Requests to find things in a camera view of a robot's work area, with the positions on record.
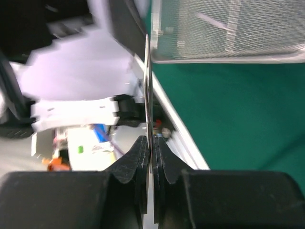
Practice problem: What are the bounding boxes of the steel tweezers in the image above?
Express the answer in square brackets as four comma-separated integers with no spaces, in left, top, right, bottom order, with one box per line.
[143,34,153,173]

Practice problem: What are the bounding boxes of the steel mesh instrument tray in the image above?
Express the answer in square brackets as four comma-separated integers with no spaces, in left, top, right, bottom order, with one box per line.
[151,0,305,63]

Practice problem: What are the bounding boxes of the green surgical drape cloth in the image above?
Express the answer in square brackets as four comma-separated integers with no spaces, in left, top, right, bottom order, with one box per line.
[142,0,305,171]

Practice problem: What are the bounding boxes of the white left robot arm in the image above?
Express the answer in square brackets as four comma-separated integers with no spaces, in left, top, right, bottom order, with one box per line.
[0,0,148,139]

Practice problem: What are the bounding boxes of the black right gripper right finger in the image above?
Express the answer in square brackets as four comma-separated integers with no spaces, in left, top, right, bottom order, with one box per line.
[152,137,305,229]

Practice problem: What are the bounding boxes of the orange box in background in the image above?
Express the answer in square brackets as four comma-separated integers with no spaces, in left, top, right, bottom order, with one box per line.
[41,157,71,171]

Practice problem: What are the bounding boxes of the aluminium front rail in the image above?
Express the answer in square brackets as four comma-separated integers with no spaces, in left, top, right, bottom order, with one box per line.
[133,53,210,171]

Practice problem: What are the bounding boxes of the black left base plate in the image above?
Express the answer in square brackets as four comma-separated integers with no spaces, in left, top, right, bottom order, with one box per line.
[114,94,172,139]

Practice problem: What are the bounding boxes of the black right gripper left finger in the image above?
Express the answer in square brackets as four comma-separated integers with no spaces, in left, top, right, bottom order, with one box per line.
[0,136,149,229]

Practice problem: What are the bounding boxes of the steel scalpel handle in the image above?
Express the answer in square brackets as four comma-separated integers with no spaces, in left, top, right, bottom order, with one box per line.
[195,12,237,31]

